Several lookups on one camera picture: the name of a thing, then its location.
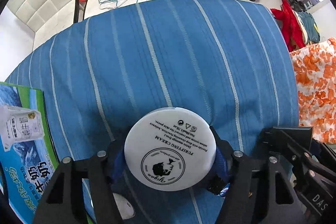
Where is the red cloth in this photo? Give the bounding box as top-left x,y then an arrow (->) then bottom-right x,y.
270,0 -> 305,52

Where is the blue milk carton box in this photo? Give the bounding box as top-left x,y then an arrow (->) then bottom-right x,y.
0,81 -> 95,224

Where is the left white quilted chair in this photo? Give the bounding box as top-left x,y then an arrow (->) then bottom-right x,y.
6,0 -> 79,50

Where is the white round cream jar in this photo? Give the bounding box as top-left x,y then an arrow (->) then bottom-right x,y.
124,107 -> 217,192

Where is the white earbuds case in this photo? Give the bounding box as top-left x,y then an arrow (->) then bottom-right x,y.
90,191 -> 136,221

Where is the orange floral cushion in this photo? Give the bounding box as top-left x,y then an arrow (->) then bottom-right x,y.
289,38 -> 336,144

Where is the blue striped cloth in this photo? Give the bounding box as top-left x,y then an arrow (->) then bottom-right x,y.
4,0 -> 300,224

